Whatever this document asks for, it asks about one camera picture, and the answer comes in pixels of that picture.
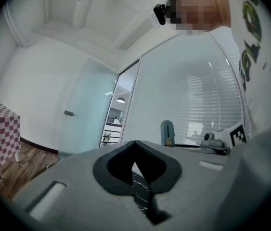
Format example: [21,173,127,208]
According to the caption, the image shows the black head-worn camera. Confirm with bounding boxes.
[153,3,167,26]

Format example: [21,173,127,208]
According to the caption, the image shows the person's head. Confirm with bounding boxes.
[165,0,232,36]

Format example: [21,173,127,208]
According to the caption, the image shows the black stair railing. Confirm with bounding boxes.
[101,122,122,144]

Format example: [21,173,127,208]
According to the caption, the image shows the white printed t-shirt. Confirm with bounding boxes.
[209,0,271,141]

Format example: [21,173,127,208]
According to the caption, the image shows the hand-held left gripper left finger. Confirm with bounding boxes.
[12,140,160,231]

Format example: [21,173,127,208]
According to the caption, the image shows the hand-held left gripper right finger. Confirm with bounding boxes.
[134,140,237,231]

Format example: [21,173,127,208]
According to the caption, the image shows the table with checkered cloth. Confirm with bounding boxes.
[0,97,22,183]

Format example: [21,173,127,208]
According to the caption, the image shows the frosted glass partition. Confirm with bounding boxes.
[120,31,245,147]

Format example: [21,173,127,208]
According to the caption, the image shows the white window blinds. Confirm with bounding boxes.
[185,27,245,139]

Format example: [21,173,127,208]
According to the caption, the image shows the frosted glass door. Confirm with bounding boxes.
[57,57,119,155]

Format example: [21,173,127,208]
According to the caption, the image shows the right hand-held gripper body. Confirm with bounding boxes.
[212,123,248,156]

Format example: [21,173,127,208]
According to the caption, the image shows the grey fisheye gripper camera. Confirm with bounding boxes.
[199,132,225,149]

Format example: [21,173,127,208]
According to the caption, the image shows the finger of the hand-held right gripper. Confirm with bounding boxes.
[173,143,222,154]

